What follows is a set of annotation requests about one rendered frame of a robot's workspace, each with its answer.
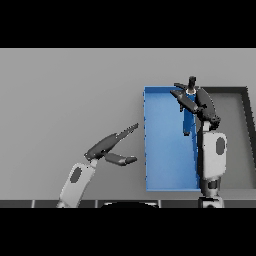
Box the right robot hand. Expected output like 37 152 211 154
169 82 222 131

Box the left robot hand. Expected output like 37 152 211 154
83 122 140 167

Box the blue pipe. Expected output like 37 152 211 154
182 75 198 137

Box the dark grey bin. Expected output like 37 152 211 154
198 86 256 192

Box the blue bin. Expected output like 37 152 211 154
143 86 202 192

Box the dark strip with pale lines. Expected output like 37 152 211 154
0 199 256 209

